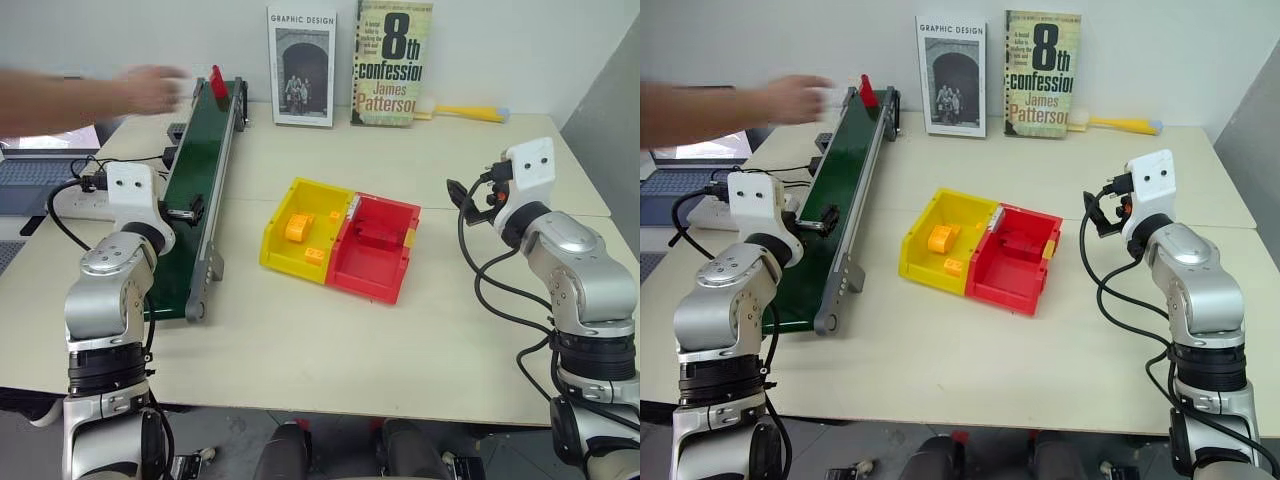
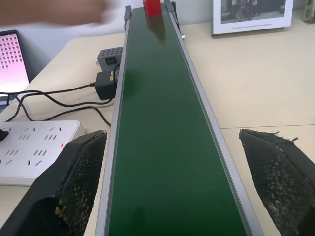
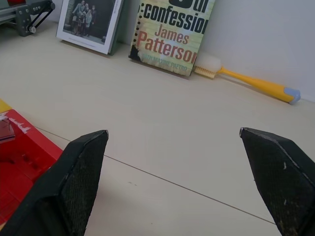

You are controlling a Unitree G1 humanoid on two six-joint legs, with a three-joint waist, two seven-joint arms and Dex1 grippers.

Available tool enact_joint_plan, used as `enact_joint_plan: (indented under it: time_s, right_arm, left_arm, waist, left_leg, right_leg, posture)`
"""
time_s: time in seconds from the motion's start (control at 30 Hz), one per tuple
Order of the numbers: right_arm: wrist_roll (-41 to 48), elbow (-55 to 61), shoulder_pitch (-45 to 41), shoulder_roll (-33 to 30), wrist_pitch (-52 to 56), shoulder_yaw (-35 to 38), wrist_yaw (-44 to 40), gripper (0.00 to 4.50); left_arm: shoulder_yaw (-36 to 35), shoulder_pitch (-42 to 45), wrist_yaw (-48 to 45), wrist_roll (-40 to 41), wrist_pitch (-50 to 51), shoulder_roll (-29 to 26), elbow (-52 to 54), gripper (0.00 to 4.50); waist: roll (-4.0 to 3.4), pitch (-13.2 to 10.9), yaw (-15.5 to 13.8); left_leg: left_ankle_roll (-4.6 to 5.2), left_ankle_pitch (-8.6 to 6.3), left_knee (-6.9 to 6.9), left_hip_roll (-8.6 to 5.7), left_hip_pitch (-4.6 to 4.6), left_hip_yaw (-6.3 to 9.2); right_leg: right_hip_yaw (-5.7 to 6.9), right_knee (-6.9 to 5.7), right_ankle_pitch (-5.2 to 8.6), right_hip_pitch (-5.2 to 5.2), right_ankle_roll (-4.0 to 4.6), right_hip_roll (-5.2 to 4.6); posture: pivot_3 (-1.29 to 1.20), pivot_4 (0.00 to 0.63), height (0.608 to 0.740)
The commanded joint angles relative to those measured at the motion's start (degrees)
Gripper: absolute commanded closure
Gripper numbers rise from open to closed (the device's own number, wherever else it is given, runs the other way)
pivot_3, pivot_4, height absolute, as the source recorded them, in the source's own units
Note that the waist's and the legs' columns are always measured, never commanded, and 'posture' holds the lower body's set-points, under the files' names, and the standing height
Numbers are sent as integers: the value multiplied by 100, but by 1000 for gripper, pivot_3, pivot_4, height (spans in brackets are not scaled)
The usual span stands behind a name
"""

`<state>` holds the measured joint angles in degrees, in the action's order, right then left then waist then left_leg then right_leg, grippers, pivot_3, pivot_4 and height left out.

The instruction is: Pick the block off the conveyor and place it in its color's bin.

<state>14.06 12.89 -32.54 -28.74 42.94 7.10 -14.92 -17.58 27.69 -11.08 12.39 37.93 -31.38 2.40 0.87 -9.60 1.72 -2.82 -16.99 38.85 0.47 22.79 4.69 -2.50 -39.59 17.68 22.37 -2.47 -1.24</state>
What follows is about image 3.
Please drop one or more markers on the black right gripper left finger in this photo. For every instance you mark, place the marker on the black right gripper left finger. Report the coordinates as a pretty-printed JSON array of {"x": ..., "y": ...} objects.
[{"x": 73, "y": 182}]

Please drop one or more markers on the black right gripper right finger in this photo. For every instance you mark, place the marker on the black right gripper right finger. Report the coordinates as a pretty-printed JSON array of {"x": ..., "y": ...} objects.
[{"x": 278, "y": 177}]

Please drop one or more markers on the grey belt-drive rail mechanism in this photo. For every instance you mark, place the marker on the grey belt-drive rail mechanism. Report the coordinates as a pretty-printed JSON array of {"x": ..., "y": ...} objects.
[{"x": 23, "y": 14}]

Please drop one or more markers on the red plastic sorting bin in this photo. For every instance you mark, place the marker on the red plastic sorting bin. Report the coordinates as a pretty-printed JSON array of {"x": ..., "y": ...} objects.
[{"x": 17, "y": 157}]

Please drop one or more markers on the yellow plastic sorting bin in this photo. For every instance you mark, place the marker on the yellow plastic sorting bin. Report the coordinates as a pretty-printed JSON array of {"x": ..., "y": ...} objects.
[{"x": 4, "y": 105}]

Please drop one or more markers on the book with family photo cover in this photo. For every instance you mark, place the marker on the book with family photo cover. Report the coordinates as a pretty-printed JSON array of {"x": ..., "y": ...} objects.
[{"x": 89, "y": 23}]

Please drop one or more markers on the James Patterson paperback book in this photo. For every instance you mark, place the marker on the James Patterson paperback book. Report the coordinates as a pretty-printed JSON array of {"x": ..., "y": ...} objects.
[{"x": 169, "y": 34}]

